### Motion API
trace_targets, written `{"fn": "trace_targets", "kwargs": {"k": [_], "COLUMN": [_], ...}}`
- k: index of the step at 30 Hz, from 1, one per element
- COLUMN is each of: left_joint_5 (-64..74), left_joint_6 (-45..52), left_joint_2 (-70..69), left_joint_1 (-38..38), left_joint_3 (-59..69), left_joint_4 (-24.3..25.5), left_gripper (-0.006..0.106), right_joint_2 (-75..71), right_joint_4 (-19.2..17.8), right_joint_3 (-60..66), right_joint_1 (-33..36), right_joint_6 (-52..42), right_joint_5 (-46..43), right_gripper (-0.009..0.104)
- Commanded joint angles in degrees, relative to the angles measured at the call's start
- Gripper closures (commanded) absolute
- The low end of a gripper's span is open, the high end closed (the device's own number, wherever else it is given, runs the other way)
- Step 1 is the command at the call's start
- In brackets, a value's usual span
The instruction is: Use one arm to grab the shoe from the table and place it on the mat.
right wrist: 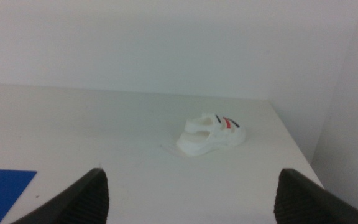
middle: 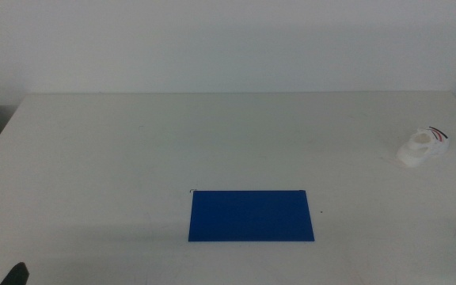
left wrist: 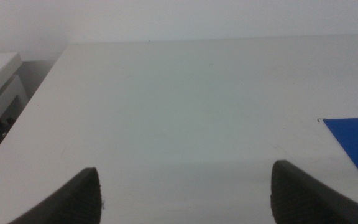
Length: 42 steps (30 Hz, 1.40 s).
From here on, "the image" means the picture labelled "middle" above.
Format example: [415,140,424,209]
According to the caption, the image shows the white sandal with coloured straps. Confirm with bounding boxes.
[396,126,450,169]

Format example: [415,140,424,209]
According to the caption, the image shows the blue rectangular mat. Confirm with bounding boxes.
[188,189,316,243]

